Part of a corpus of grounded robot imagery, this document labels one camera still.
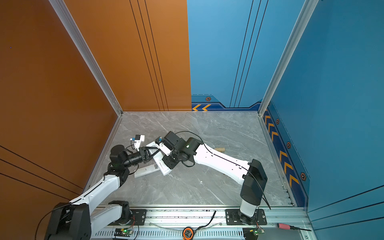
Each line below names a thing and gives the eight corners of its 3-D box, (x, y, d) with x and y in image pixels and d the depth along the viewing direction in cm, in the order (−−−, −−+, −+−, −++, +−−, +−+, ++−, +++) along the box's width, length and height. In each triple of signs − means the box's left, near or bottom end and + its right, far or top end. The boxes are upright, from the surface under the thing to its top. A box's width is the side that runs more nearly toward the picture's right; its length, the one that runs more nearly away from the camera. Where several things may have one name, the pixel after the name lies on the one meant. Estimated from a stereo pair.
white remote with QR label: (135, 178, 88) (134, 176, 86) (135, 171, 91) (133, 169, 89) (160, 170, 91) (159, 168, 89) (159, 164, 94) (158, 162, 92)
